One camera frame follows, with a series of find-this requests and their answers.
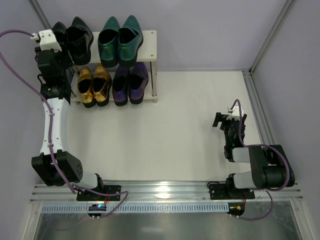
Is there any black loafer shoe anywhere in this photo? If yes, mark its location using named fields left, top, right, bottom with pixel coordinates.
left=65, top=16, right=94, bottom=66
left=52, top=21, right=67, bottom=51

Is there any gold loafer shoe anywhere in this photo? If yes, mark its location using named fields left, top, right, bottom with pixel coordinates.
left=92, top=63, right=112, bottom=107
left=77, top=66, right=96, bottom=108

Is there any green loafer shoe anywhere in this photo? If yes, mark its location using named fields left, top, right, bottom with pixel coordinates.
left=117, top=15, right=144, bottom=68
left=97, top=16, right=120, bottom=68

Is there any purple loafer shoe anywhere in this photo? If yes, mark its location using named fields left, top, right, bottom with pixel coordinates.
left=112, top=66, right=130, bottom=107
left=128, top=62, right=149, bottom=105

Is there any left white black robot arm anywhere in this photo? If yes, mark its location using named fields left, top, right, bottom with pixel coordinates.
left=31, top=47, right=105, bottom=195

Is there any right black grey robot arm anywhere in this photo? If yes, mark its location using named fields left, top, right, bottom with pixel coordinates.
left=207, top=112, right=296, bottom=200

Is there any white two-tier shoe shelf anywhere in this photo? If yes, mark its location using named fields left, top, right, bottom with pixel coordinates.
left=87, top=30, right=158, bottom=104

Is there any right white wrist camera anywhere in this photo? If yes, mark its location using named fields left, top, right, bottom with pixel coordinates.
left=226, top=106, right=242, bottom=121

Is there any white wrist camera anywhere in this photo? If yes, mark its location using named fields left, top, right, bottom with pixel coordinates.
left=30, top=29, right=62, bottom=53
left=226, top=106, right=242, bottom=121

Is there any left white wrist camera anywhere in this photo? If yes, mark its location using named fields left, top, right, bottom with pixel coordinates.
left=30, top=29, right=62, bottom=53

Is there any right aluminium side rail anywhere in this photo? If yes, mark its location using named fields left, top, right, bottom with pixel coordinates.
left=242, top=70, right=276, bottom=145

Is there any left aluminium frame post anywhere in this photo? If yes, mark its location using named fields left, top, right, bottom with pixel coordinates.
left=28, top=0, right=52, bottom=29

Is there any aluminium frame post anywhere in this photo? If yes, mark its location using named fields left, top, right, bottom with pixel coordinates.
left=249, top=0, right=297, bottom=75
left=28, top=0, right=52, bottom=29

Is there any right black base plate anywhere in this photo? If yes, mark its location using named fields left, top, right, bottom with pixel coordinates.
left=207, top=181, right=255, bottom=200

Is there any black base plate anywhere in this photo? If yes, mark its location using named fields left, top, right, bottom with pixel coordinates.
left=76, top=185, right=121, bottom=202
left=207, top=181, right=255, bottom=200

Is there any aluminium mounting rail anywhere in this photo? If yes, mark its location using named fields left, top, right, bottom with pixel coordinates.
left=29, top=180, right=304, bottom=204

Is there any grey slotted cable duct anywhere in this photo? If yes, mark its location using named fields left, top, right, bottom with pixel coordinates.
left=41, top=202, right=229, bottom=215

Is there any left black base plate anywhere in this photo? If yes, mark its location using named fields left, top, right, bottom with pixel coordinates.
left=76, top=185, right=121, bottom=202

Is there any right aluminium frame post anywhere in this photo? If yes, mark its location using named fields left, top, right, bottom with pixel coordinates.
left=249, top=0, right=297, bottom=75

